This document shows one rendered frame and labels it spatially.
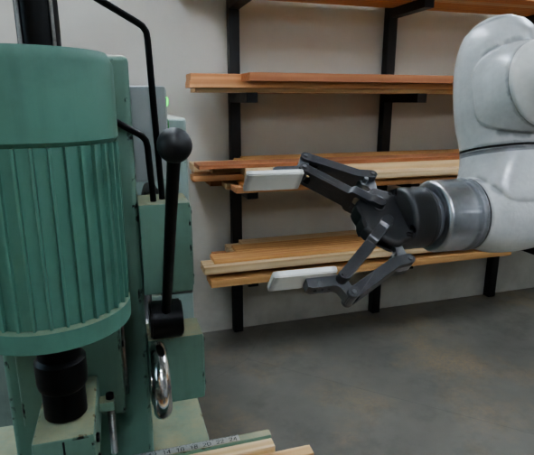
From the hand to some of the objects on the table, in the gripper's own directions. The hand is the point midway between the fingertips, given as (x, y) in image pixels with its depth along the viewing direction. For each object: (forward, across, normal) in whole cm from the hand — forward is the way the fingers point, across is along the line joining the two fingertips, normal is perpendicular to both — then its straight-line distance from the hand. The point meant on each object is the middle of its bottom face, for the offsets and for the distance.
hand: (267, 227), depth 54 cm
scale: (+25, -14, -36) cm, 46 cm away
